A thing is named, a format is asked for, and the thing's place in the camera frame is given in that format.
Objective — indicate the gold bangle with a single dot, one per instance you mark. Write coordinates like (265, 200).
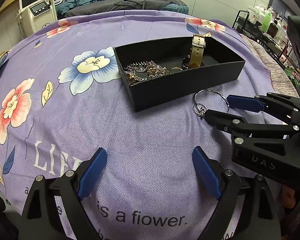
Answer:
(175, 69)

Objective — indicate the row of white bottles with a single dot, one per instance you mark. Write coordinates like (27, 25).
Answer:
(257, 15)

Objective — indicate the striped grey blanket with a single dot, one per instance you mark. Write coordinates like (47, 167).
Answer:
(277, 75)

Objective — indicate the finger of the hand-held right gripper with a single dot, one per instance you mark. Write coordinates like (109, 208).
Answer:
(222, 120)
(242, 103)

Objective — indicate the teal blanket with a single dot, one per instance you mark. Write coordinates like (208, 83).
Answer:
(82, 2)

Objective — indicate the white medical machine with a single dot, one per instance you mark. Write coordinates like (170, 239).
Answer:
(37, 17)

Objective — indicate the black cardboard box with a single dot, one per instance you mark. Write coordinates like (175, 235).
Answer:
(165, 97)

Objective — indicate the purple floral blanket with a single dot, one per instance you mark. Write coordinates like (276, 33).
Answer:
(140, 135)

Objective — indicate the dark grey duvet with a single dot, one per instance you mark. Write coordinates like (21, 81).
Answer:
(130, 5)

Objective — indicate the green bottle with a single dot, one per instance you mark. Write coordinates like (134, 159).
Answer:
(267, 21)

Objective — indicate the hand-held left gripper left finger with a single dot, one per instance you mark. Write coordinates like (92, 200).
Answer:
(92, 175)

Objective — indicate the black metal cart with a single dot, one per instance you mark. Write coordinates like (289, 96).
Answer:
(250, 27)

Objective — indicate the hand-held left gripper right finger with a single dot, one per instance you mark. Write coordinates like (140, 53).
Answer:
(206, 172)

